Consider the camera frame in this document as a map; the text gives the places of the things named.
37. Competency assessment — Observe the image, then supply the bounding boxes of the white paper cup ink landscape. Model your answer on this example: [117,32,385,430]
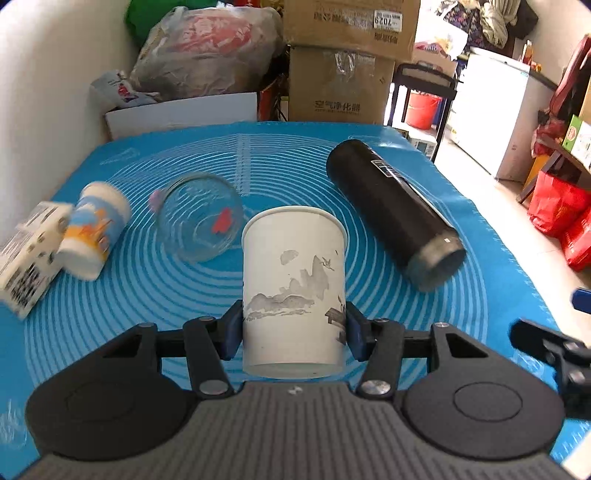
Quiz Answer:
[242,206,348,379]

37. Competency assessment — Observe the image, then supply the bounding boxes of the clear glass cup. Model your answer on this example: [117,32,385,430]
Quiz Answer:
[148,172,243,262]

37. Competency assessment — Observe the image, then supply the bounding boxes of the white blue cartoon paper cup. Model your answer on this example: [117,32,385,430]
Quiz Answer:
[58,182,131,281]

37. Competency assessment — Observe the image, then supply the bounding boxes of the blue silicone baking mat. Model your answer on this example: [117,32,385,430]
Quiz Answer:
[1,122,590,479]

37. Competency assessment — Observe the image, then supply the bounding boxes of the black thermos bottle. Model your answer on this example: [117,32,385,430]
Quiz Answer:
[327,139,467,292]

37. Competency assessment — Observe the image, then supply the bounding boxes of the white milk carton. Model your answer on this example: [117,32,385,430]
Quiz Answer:
[1,201,73,319]

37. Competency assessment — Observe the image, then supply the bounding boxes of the red shopping bag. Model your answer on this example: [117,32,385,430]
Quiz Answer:
[528,172,590,238]

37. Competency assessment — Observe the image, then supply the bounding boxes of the white flat box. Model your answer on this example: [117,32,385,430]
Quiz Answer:
[105,92,257,140]

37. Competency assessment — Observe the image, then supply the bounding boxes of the red plastic bucket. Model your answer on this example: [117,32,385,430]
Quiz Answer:
[405,91,441,130]

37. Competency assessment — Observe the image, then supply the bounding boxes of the lower cardboard box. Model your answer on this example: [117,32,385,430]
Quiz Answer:
[288,46,396,125]

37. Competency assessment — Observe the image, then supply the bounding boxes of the cardboard box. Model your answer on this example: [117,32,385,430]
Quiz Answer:
[283,0,421,61]
[288,46,396,125]

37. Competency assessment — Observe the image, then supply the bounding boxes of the black metal stool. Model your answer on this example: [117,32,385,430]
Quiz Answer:
[387,63,458,162]

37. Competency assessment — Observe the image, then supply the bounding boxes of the white chest freezer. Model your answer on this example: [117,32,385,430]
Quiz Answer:
[448,48,557,183]

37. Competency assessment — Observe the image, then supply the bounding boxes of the small white printed bag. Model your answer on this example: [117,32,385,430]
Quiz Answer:
[89,70,162,114]

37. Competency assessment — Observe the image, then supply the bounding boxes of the clear plastic bag red contents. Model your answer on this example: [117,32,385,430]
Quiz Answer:
[129,6,284,101]

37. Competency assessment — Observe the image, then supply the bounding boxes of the upper cardboard box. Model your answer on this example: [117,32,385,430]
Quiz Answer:
[283,0,421,61]

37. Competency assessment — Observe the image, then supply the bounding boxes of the green bag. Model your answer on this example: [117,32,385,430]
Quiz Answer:
[124,0,217,47]

